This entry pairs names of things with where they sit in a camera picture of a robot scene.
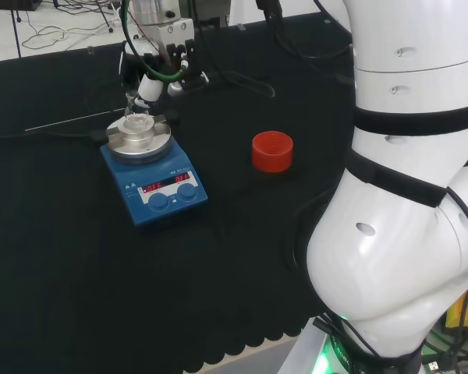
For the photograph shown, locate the pale floor cables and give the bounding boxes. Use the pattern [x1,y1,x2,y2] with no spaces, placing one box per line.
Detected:
[7,0,120,51]

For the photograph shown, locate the black bench cloth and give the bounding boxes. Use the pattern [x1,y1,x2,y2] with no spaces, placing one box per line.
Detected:
[0,10,360,374]

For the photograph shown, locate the thin steel probe rod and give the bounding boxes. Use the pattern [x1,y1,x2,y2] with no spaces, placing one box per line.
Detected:
[23,109,126,132]

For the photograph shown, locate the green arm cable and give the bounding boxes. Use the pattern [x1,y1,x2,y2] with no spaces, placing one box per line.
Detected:
[118,0,186,84]

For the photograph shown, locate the yellow stop button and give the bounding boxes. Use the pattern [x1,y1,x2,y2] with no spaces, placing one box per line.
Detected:
[443,282,468,340]

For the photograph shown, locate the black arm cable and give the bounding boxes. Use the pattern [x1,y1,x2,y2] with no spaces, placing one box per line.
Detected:
[256,0,355,60]
[186,0,277,99]

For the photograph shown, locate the red ribbed flask ring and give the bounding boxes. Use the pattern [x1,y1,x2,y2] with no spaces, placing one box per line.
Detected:
[250,130,295,174]

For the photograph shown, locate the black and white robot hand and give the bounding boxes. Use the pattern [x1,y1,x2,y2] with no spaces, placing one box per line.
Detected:
[118,18,211,115]

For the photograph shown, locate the blue-base heater with steel plate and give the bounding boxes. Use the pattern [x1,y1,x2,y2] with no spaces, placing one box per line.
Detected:
[90,112,210,230]

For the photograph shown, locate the black box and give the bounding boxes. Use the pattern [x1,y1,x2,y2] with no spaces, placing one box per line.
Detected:
[0,0,43,12]

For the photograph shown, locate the clear glass round-bottom flask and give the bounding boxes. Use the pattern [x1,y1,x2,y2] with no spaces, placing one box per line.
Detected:
[122,88,152,132]

